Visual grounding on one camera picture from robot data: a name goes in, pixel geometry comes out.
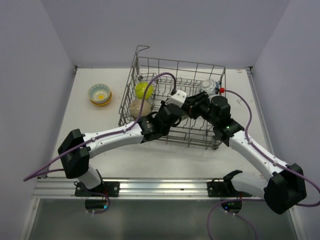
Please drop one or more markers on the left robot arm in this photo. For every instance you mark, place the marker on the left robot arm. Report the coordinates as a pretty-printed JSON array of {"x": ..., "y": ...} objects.
[{"x": 77, "y": 149}]

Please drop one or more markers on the white floral leaf bowl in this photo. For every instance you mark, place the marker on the white floral leaf bowl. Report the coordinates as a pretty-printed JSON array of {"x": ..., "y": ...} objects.
[{"x": 184, "y": 117}]

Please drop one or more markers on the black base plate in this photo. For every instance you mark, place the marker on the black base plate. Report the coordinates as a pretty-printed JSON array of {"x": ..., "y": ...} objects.
[
  {"x": 106, "y": 188},
  {"x": 223, "y": 188}
]

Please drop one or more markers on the white blue patterned bowl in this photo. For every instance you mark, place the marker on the white blue patterned bowl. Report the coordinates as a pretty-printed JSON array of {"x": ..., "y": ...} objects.
[{"x": 211, "y": 87}]

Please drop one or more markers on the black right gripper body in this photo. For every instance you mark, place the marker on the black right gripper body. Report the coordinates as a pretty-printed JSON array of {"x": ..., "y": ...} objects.
[{"x": 202, "y": 108}]

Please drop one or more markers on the beige bowl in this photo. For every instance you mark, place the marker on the beige bowl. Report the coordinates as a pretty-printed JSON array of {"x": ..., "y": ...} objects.
[{"x": 135, "y": 107}]

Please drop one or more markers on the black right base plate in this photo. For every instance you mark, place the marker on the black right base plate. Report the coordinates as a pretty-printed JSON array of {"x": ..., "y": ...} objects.
[{"x": 223, "y": 188}]

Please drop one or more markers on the aluminium mounting rail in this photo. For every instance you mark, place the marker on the aluminium mounting rail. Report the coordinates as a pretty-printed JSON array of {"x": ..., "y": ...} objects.
[{"x": 152, "y": 188}]

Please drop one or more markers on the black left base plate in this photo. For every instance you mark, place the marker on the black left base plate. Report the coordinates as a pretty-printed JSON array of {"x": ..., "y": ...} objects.
[{"x": 106, "y": 188}]

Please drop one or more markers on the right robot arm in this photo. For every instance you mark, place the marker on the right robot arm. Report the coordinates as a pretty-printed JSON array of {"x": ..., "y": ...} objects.
[{"x": 282, "y": 185}]

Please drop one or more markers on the lime green bowl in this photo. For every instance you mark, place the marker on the lime green bowl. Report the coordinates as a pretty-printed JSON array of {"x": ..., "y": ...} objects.
[{"x": 140, "y": 89}]

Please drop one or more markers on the white yellow dotted bowl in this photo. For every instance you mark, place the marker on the white yellow dotted bowl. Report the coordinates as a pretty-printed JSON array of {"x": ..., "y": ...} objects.
[{"x": 99, "y": 91}]

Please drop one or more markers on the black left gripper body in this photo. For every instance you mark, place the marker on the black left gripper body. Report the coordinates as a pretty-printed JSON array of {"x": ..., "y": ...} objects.
[{"x": 166, "y": 132}]

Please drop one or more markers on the white ribbed bowl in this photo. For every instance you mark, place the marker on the white ribbed bowl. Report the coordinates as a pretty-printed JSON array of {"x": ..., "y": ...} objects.
[{"x": 100, "y": 102}]

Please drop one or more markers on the orange ribbed bowl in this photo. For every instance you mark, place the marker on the orange ribbed bowl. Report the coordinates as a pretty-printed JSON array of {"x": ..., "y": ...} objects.
[{"x": 106, "y": 104}]

